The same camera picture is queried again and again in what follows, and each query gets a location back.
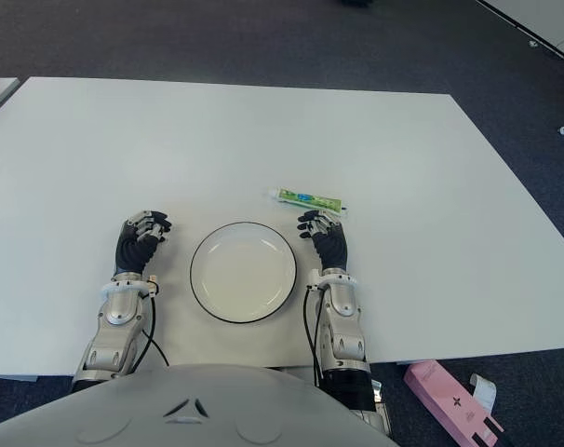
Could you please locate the grey robot torso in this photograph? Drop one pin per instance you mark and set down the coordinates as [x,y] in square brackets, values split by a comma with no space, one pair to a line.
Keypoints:
[170,410]

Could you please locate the robot left arm silver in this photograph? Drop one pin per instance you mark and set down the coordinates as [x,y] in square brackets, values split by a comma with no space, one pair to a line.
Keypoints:
[114,321]

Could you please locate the robot right arm silver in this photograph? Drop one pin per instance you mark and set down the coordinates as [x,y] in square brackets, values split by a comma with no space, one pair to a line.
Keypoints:
[345,326]

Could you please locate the white plate black rim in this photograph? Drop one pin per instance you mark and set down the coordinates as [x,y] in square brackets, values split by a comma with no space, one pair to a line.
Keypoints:
[244,274]

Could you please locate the metal bracket under table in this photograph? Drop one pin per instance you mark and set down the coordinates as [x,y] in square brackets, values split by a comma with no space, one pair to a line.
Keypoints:
[377,391]

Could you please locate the grey side table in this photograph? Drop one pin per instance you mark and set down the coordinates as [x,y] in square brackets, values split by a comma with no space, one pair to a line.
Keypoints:
[0,93]

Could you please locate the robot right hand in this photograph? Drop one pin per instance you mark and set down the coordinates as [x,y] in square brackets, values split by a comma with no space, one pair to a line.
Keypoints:
[331,247]

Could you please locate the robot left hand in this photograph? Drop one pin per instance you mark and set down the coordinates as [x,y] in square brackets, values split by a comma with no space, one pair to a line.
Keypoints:
[133,251]

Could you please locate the green white toothpaste tube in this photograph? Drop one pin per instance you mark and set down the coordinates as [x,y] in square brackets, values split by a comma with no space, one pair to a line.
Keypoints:
[310,198]

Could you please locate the pink cardboard box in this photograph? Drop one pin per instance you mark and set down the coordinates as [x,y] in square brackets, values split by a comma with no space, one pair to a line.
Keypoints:
[449,400]

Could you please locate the white paper strip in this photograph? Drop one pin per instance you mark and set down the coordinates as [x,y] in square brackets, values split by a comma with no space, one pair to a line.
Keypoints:
[484,388]

